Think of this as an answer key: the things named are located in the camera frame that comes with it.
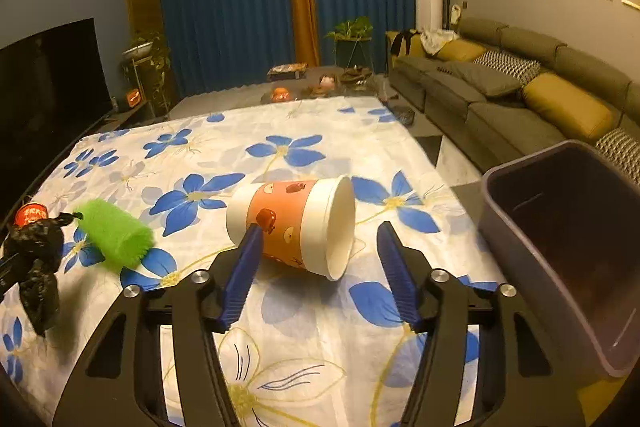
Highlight blue floral bed sheet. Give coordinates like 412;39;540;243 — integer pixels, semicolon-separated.
0;96;511;427

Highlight grey pillow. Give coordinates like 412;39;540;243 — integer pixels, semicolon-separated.
442;61;523;98

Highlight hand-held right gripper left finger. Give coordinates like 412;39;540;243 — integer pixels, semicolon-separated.
52;224;266;427

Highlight flat printed tray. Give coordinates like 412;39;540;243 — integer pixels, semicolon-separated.
267;63;308;80

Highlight black flat television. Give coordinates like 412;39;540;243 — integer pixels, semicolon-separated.
0;18;113;202

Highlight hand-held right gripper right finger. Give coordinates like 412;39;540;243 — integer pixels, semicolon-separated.
376;221;586;427

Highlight black slippers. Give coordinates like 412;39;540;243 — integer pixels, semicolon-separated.
387;104;416;128

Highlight small red paper cup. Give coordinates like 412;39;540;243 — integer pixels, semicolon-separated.
14;203;49;228

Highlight dark television cabinet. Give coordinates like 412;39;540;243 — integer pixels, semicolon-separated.
75;99;151;142

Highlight white cup orange band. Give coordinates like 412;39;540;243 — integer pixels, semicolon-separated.
226;175;357;282

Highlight grey sofa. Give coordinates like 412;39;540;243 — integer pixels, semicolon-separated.
387;17;640;188

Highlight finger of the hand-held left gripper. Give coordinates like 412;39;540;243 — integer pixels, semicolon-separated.
0;253;28;295

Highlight green potted plant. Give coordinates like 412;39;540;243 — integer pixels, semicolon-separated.
325;17;375;42

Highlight white cloth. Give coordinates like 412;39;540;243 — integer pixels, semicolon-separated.
421;28;460;55

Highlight large yellow pillow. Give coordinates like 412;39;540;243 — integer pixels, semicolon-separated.
521;72;615;142

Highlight green fuzzy roller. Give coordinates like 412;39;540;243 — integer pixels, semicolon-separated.
75;199;155;272

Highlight black plastic bag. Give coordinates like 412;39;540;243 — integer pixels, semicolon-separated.
2;213;75;337

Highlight black white patterned pillow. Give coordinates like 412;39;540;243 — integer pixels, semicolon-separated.
472;50;542;82
595;128;640;185

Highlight dark glass coffee table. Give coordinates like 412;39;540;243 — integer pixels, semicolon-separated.
262;72;386;105

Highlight small yellow pillow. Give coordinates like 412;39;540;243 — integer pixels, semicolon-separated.
437;39;488;62

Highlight grey plastic bin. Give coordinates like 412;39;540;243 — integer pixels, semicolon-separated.
481;139;640;380

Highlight trailing plant on stand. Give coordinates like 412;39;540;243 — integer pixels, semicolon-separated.
120;34;173;112

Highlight brown dish of items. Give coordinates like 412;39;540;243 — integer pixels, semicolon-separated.
340;66;373;84

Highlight dark plant stand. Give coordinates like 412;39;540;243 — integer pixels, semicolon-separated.
334;38;375;70

